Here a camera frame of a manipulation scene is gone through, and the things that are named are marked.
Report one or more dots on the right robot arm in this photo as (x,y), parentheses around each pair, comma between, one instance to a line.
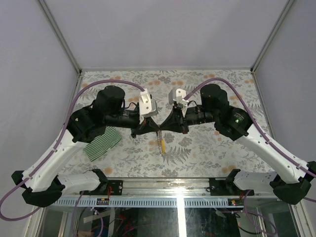
(291,178)

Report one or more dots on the yellow key tag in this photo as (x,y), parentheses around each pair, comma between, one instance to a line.
(163,147)

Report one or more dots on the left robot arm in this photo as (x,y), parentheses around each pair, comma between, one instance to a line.
(42,183)

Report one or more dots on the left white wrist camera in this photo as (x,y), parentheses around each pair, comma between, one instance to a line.
(147,106)

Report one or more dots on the floral table mat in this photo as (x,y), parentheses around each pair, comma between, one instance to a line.
(203,152)

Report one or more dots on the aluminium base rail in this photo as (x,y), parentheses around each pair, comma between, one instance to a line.
(156,192)

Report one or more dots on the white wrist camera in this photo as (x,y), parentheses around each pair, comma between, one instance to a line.
(147,106)
(177,96)

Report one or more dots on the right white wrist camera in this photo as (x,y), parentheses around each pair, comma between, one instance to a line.
(177,96)

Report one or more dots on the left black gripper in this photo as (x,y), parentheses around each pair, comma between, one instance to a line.
(147,125)

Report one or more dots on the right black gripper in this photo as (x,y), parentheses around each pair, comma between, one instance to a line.
(176,122)

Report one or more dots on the green striped cloth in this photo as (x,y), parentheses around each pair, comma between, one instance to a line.
(101,144)

